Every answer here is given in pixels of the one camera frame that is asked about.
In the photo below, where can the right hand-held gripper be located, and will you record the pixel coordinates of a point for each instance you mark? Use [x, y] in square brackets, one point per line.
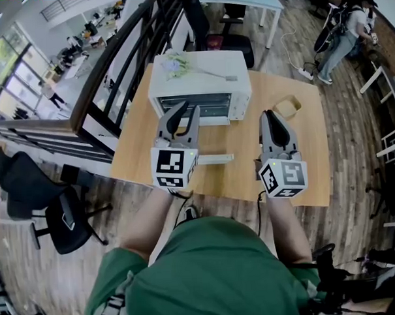
[286, 177]

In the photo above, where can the person's green shirt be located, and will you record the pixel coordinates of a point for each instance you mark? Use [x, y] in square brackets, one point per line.
[209, 277]

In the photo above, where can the person's right forearm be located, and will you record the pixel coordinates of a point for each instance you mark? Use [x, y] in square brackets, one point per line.
[290, 228]

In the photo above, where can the white table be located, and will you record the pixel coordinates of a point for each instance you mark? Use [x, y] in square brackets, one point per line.
[243, 1]

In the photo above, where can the black high-back office chair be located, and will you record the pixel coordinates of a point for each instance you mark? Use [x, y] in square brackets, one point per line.
[235, 44]

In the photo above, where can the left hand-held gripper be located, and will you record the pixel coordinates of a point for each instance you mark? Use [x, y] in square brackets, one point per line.
[170, 164]

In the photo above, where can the white toaster oven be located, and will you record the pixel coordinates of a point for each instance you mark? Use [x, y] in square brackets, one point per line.
[199, 88]

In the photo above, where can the artificial flower sprig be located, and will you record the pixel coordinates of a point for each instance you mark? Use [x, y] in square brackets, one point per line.
[178, 66]

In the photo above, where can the red cushion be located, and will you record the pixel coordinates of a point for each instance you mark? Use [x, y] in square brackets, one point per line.
[215, 42]

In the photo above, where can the white power strip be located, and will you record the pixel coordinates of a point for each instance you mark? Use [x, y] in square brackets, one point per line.
[306, 73]

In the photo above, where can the white desk frame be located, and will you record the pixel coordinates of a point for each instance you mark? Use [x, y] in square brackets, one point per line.
[389, 89]

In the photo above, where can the black equipment pile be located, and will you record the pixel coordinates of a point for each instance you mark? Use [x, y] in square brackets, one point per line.
[353, 284]

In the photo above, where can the dark stair railing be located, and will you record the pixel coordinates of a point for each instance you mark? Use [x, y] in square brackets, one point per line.
[115, 69]

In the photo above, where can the person's black shoe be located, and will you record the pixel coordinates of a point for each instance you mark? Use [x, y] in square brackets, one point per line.
[190, 212]

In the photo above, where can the person's left forearm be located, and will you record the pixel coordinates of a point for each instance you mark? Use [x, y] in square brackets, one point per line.
[148, 224]

